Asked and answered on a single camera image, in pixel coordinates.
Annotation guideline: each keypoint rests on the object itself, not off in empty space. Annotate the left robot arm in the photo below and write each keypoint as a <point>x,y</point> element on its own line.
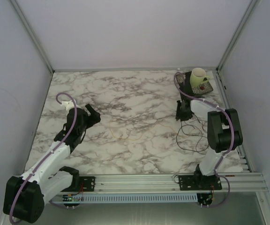
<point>27,194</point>

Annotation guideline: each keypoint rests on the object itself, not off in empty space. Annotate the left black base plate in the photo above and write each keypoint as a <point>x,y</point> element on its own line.
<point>85,184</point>

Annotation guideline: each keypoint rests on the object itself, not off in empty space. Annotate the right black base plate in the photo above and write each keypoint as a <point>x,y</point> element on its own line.
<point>192,182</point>

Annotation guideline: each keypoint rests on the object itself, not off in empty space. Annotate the left controller board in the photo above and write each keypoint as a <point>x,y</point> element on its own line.
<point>71,201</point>

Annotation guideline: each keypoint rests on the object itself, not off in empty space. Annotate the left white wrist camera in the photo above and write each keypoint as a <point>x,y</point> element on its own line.
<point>71,104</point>

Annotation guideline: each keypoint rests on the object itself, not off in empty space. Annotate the right aluminium corner post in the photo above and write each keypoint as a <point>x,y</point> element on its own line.
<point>237,34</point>

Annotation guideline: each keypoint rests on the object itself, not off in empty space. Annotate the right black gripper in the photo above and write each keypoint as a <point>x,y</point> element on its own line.
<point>182,117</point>

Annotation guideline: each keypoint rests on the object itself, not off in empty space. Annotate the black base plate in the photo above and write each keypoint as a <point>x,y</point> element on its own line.
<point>85,184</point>
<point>192,182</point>

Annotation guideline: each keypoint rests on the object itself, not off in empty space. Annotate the light green mug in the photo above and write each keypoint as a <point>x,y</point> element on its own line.
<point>198,76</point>

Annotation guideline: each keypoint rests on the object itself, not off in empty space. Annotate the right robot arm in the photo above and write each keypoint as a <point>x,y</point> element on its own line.
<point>223,135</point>

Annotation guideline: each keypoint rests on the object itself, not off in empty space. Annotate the left aluminium corner post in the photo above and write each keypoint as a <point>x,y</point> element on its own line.
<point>27,26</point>

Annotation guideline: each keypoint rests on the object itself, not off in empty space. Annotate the aluminium corner post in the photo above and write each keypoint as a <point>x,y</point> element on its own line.
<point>237,34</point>
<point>27,26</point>

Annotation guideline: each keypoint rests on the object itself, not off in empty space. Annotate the grey slotted cable duct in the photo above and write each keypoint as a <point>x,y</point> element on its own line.
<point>134,198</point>

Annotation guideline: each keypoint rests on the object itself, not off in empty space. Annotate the aluminium front rail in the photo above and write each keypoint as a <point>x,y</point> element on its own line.
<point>146,183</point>

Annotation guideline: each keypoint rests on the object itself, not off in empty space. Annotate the right controller board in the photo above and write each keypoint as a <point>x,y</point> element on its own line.
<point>204,199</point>

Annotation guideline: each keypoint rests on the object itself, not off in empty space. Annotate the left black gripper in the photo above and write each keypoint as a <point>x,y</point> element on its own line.
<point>94,117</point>

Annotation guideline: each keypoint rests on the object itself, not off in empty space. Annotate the dark floral square plate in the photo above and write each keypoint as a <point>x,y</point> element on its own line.
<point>183,80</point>

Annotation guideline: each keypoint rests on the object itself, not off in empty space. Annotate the controller board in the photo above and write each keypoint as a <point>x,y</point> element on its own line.
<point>204,199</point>
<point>71,201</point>

